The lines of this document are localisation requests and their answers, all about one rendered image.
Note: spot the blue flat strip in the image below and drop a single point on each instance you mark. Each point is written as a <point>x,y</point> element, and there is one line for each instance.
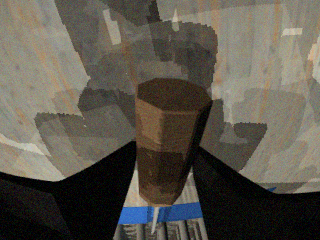
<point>142,215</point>

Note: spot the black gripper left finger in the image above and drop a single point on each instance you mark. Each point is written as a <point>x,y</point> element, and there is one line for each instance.
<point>84,206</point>

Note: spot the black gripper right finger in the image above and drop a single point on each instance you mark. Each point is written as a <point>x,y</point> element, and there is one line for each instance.
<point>235,208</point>

